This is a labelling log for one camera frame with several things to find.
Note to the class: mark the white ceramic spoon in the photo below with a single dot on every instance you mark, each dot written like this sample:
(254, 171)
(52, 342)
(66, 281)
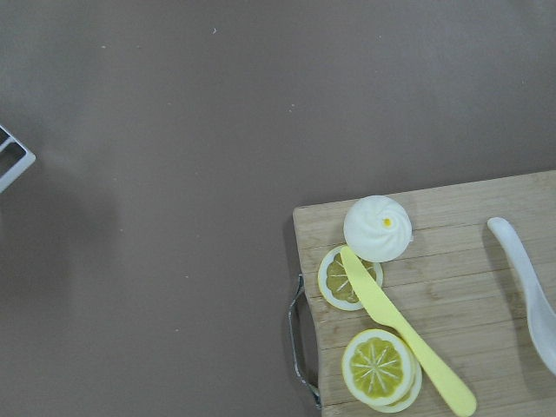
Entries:
(540, 315)

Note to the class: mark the lemon slice near bun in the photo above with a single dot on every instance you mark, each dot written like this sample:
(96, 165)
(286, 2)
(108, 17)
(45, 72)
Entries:
(334, 284)

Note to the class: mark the white steamed bun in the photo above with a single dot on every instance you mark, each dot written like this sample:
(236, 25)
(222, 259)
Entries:
(377, 228)

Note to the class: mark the yellow plastic knife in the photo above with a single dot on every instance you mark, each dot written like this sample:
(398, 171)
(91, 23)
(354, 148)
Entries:
(381, 309)

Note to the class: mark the bamboo cutting board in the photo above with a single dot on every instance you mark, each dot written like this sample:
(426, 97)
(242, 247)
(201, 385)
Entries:
(455, 287)

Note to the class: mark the top stacked lemon slice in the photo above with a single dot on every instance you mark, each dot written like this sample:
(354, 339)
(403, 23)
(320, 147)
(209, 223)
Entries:
(377, 367)

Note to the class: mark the stacked lemon slice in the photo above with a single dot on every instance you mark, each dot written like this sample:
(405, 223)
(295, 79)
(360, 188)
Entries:
(408, 399)
(377, 367)

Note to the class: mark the bottom stacked lemon slice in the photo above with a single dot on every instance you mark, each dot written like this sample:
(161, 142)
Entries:
(408, 399)

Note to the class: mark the metal cutting board handle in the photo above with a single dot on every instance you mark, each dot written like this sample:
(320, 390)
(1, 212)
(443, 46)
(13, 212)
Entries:
(294, 334)

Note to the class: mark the white metal frame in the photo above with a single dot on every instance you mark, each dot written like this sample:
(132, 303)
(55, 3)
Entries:
(16, 158)

